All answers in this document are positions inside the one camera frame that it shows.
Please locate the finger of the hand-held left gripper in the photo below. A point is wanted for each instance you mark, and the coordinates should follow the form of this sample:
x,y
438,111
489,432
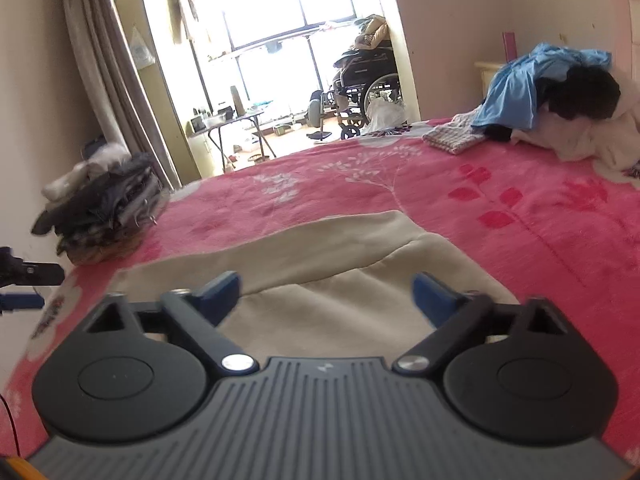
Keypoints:
x,y
22,303
40,273

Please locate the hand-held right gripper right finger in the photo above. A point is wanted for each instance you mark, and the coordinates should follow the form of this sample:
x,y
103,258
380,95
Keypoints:
x,y
435,300

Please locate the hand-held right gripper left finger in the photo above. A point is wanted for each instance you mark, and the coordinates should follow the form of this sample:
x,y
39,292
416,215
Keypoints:
x,y
220,297

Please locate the beige hoodie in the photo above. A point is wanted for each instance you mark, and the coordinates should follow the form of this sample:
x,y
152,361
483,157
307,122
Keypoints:
x,y
325,260

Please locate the stack of folded clothes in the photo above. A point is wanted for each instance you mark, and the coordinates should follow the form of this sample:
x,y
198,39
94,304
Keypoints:
x,y
100,210

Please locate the pink floral blanket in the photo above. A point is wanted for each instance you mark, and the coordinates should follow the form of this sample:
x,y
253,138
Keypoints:
x,y
450,220

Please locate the checked cloth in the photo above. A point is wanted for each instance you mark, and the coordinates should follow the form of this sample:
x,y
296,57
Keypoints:
x,y
452,137

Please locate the folding table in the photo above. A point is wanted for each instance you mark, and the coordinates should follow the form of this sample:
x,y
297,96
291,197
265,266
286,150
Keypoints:
x,y
235,119

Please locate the white plastic bag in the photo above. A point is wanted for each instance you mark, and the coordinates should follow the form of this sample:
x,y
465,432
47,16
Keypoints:
x,y
387,115

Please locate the yellowish cabinet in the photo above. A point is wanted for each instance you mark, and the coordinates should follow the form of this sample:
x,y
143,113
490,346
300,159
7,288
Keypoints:
x,y
160,110

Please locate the grey-brown curtain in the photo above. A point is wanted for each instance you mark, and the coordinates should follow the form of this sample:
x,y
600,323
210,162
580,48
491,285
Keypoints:
x,y
100,60

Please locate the light blue cloth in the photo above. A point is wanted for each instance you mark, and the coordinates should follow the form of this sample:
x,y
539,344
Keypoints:
x,y
515,90

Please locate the cream nightstand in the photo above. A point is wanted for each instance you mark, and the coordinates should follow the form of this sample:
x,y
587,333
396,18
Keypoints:
x,y
487,77

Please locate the plaid cloth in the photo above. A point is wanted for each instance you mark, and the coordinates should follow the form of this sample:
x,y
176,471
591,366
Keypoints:
x,y
632,172

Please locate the black wheelchair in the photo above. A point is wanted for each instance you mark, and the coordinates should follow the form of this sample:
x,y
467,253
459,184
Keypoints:
x,y
365,67

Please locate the clear plastic bag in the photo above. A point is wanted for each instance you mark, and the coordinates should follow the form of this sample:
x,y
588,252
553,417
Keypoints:
x,y
141,50

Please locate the black cloth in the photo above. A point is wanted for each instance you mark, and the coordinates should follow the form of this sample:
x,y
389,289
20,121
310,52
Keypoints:
x,y
585,95

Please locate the pink flat box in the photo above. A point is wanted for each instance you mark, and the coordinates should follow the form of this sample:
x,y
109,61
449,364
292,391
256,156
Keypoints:
x,y
510,47

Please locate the beige padded jacket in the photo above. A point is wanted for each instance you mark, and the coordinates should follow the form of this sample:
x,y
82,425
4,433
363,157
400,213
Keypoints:
x,y
372,32

